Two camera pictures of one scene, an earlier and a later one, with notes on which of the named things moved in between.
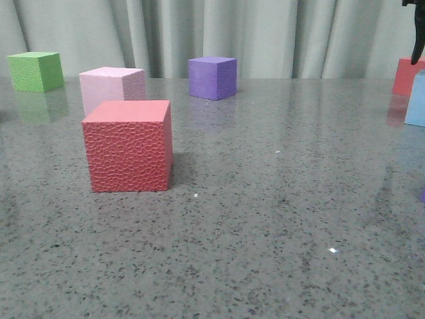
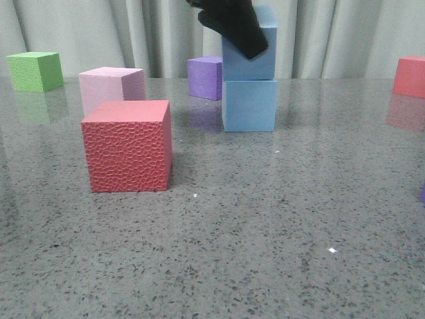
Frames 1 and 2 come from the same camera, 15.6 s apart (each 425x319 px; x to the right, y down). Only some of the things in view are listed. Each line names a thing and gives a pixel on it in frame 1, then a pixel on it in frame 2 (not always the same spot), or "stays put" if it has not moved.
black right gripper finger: x=420 y=27 -> x=236 y=20
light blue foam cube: x=416 y=111 -> x=236 y=66
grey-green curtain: x=269 y=38 stays put
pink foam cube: x=111 y=84 stays put
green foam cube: x=36 y=71 stays put
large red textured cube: x=129 y=145 stays put
